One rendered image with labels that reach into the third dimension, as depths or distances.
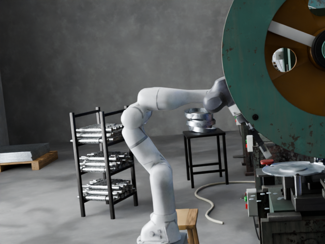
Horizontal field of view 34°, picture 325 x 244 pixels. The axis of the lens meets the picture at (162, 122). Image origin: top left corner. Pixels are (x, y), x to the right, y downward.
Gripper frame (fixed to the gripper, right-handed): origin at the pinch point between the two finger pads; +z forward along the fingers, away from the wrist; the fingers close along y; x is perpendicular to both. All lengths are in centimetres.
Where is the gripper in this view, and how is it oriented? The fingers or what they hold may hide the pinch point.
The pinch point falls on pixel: (265, 150)
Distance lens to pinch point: 242.1
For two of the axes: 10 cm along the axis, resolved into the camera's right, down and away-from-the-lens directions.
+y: -1.0, 1.3, -9.9
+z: 5.2, 8.5, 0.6
